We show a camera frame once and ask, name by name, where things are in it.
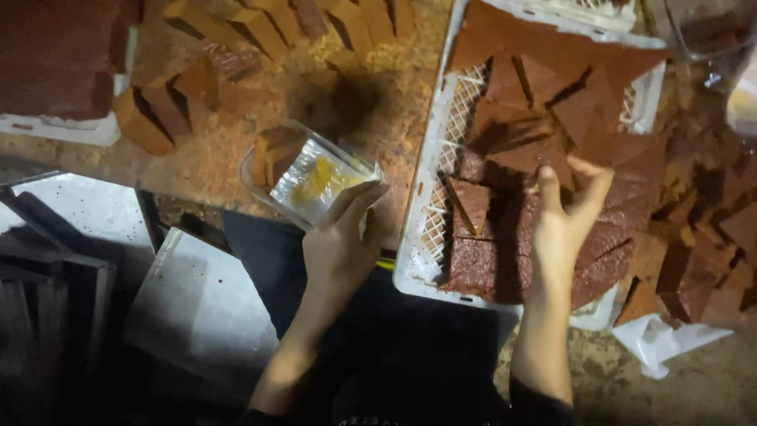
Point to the small yellow item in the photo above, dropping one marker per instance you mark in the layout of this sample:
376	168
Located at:
385	264

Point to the person's left hand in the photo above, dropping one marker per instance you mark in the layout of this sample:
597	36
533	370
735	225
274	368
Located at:
337	254

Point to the stack of dark baking tins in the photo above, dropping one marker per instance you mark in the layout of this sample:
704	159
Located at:
53	307

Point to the white plastic bag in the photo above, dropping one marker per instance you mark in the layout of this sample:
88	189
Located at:
656	346

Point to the brown cake slice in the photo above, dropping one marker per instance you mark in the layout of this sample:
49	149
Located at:
261	163
285	151

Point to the grey speckled metal tray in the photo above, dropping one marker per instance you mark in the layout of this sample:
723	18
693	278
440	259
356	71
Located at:
88	213

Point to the person's right hand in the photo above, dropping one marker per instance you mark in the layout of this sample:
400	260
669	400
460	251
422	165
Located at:
553	248

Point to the rows of upright cake slices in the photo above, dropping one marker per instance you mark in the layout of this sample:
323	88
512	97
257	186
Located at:
248	35

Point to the layer of red-brown cake pieces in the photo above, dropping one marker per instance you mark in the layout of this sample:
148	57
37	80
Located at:
508	136

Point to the white lattice plastic crate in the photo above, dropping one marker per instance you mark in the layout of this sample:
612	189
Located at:
414	236

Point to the clear plastic container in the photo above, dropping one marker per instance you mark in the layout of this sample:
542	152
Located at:
301	177

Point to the person's dark clothing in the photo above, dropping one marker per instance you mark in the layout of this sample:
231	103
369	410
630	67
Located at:
414	361

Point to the heap of brown cake offcuts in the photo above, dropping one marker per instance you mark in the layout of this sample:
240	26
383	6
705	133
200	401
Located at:
704	236

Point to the square silver metal tray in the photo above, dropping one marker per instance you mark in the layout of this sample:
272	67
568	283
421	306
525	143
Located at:
201	307

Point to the white plastic tray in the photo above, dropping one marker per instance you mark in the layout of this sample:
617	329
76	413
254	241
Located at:
71	130

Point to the large clear plastic tub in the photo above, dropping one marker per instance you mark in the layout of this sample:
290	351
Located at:
715	47

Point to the yellow cake piece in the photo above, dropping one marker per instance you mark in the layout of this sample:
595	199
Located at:
322	177

